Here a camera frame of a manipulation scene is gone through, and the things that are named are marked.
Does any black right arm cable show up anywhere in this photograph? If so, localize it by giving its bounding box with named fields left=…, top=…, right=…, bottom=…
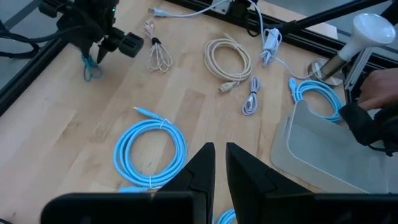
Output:
left=0, top=18, right=78, bottom=60

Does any beige cable coil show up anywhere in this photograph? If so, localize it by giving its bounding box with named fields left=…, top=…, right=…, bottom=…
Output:
left=203, top=32, right=253, bottom=93

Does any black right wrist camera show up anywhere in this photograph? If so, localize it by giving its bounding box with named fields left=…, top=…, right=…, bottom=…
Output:
left=119, top=31, right=145, bottom=58

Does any pinkish white braided cable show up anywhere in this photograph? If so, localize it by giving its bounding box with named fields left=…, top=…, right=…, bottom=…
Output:
left=142, top=20, right=174, bottom=74

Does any white lamp cord with switch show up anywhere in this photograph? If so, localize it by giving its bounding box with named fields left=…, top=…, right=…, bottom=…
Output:
left=147, top=0, right=315, bottom=80

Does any teal cable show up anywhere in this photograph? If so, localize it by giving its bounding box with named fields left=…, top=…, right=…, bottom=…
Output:
left=81, top=51, right=103, bottom=82

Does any white bulb desk lamp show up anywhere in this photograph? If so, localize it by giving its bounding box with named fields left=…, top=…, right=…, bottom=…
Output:
left=307, top=12, right=397, bottom=87

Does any silver metal bracket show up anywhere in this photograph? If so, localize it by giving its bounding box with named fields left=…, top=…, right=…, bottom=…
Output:
left=343, top=46, right=374, bottom=91

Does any grey plastic bin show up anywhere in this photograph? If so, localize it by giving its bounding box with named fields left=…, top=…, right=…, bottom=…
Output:
left=269, top=99, right=398, bottom=195

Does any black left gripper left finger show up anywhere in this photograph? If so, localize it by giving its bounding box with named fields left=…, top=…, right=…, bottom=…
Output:
left=40, top=142, right=216, bottom=224

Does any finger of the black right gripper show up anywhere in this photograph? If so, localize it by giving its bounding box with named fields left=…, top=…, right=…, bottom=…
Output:
left=79, top=40, right=94, bottom=60
left=96, top=39, right=109, bottom=65

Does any small grey cable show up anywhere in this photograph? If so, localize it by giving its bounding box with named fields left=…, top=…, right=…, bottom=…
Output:
left=241, top=76, right=262, bottom=117

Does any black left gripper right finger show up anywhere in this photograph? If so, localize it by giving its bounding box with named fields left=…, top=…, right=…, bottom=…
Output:
left=226, top=142, right=398, bottom=224

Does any person's hand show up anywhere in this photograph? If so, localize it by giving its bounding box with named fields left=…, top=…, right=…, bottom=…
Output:
left=357, top=67, right=398, bottom=111

